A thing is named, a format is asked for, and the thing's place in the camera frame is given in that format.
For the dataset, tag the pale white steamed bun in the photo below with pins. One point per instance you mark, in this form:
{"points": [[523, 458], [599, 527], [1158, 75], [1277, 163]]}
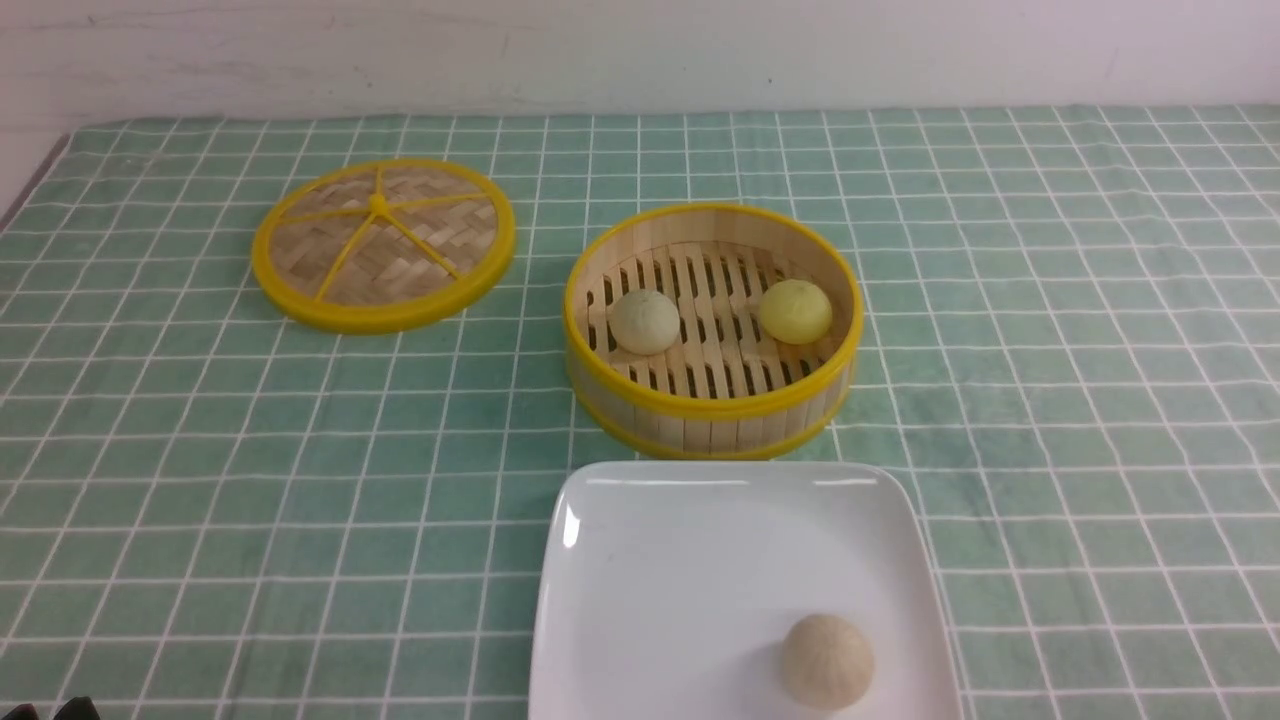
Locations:
{"points": [[645, 322]]}

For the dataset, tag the yellow steamed bun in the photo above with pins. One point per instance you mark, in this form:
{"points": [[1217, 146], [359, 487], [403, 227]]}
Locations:
{"points": [[795, 312]]}

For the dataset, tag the white square plate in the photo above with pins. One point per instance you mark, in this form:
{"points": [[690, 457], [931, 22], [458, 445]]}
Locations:
{"points": [[668, 588]]}

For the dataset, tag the beige steamed bun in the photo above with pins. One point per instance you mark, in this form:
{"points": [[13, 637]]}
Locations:
{"points": [[826, 663]]}

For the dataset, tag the yellow rimmed bamboo steamer basket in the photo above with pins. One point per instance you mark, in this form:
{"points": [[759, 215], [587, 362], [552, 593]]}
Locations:
{"points": [[726, 389]]}

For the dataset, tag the yellow rimmed bamboo steamer lid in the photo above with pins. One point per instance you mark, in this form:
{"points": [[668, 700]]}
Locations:
{"points": [[384, 247]]}

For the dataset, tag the green checkered tablecloth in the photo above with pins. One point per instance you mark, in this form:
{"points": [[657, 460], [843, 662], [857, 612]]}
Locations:
{"points": [[1070, 361]]}

